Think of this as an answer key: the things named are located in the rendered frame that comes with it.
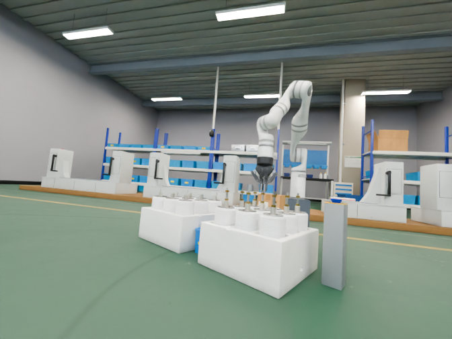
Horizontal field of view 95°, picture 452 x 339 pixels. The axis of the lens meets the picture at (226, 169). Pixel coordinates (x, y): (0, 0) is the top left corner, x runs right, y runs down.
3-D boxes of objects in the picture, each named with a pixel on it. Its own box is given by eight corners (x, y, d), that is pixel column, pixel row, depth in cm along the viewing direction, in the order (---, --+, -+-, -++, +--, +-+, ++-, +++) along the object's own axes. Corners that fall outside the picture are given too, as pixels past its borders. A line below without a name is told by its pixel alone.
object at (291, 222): (267, 255, 86) (270, 212, 88) (280, 252, 93) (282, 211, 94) (288, 263, 79) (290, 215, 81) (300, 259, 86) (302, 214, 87)
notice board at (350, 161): (344, 167, 635) (344, 155, 637) (362, 167, 623) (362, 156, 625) (344, 167, 633) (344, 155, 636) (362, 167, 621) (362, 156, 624)
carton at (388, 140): (364, 154, 541) (364, 135, 545) (395, 155, 528) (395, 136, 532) (375, 150, 488) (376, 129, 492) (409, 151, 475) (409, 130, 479)
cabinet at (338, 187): (328, 206, 615) (329, 182, 620) (346, 207, 603) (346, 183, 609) (333, 207, 559) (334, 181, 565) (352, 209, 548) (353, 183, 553)
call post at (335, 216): (326, 278, 85) (329, 202, 87) (346, 284, 80) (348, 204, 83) (321, 284, 80) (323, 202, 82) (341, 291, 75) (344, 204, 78)
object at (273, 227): (284, 271, 72) (286, 218, 73) (256, 266, 74) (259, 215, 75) (282, 261, 81) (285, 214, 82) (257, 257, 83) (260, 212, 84)
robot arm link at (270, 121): (267, 117, 91) (283, 101, 97) (254, 122, 99) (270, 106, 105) (275, 130, 94) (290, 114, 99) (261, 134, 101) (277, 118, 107)
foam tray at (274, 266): (247, 247, 121) (249, 216, 122) (317, 269, 95) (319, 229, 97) (197, 263, 91) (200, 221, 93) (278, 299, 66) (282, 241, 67)
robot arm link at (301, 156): (307, 149, 139) (305, 175, 138) (292, 149, 142) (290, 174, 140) (308, 146, 130) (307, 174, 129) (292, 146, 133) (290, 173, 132)
